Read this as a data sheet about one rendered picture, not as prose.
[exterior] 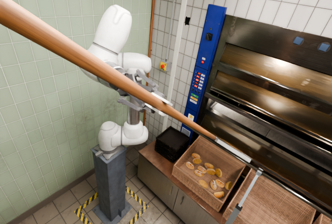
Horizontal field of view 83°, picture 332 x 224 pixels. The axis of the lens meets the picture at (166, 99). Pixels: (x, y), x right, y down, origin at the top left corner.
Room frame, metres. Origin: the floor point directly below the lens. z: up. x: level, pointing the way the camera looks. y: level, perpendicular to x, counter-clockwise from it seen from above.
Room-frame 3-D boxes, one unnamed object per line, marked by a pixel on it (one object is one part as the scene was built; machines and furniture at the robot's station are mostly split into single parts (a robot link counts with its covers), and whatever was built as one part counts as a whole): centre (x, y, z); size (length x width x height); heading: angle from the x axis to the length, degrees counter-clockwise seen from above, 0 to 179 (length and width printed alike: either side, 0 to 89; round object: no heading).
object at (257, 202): (0.90, -1.01, 0.72); 0.56 x 0.49 x 0.28; 52
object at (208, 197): (1.26, -0.53, 0.72); 0.56 x 0.49 x 0.28; 54
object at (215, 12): (2.50, -0.88, 1.08); 1.93 x 0.16 x 2.15; 143
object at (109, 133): (1.09, 0.41, 1.17); 0.18 x 0.16 x 0.22; 104
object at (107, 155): (1.07, 0.43, 1.03); 0.22 x 0.18 x 0.06; 147
